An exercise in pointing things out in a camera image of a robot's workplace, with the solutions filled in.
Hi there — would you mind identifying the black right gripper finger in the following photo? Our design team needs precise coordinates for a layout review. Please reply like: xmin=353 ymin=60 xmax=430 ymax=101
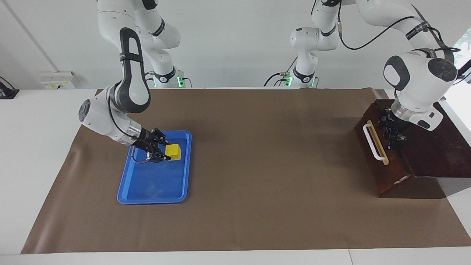
xmin=149 ymin=152 xmax=172 ymax=163
xmin=153 ymin=127 xmax=168 ymax=145

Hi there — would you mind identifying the yellow cube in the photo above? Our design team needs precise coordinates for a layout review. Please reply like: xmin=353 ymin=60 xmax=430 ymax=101
xmin=165 ymin=144 xmax=183 ymax=161

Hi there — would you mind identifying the wooden drawer with white handle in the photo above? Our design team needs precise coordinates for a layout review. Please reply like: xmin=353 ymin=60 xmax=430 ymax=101
xmin=354 ymin=102 xmax=413 ymax=197

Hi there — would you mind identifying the blue plastic tray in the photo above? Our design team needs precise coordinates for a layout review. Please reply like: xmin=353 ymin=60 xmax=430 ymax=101
xmin=117 ymin=130 xmax=192 ymax=205

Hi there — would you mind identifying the dark wooden cabinet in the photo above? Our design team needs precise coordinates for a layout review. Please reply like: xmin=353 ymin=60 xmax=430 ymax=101
xmin=373 ymin=99 xmax=471 ymax=199

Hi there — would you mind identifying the brown table mat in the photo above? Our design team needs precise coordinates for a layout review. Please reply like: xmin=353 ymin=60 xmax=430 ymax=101
xmin=21 ymin=88 xmax=471 ymax=254

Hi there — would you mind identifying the bright window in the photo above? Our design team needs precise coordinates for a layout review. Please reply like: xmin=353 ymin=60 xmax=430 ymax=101
xmin=451 ymin=31 xmax=471 ymax=65

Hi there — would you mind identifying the black stand base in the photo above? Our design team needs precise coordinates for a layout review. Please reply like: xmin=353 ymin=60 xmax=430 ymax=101
xmin=0 ymin=77 xmax=20 ymax=100

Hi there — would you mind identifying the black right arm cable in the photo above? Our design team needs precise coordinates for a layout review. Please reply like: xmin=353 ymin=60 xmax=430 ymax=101
xmin=107 ymin=98 xmax=148 ymax=163

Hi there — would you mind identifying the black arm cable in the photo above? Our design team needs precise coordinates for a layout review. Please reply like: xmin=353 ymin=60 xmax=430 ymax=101
xmin=336 ymin=15 xmax=428 ymax=50
xmin=107 ymin=98 xmax=148 ymax=163

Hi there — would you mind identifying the black right base cable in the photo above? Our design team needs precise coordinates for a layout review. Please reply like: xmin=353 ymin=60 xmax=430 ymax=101
xmin=145 ymin=72 xmax=192 ymax=89

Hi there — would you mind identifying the black base cable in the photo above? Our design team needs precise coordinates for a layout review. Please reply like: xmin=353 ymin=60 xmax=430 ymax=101
xmin=264 ymin=55 xmax=298 ymax=88
xmin=145 ymin=72 xmax=192 ymax=89

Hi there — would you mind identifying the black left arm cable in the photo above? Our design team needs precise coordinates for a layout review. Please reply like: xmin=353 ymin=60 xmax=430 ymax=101
xmin=336 ymin=15 xmax=428 ymax=50

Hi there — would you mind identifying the black angled camera stand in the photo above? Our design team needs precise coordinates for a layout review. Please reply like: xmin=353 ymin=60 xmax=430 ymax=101
xmin=456 ymin=59 xmax=471 ymax=86

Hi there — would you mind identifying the white wall socket box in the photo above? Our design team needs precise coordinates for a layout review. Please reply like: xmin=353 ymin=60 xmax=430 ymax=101
xmin=40 ymin=72 xmax=76 ymax=90

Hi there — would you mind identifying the black left base cable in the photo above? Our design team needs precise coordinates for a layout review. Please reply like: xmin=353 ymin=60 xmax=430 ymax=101
xmin=264 ymin=55 xmax=298 ymax=88

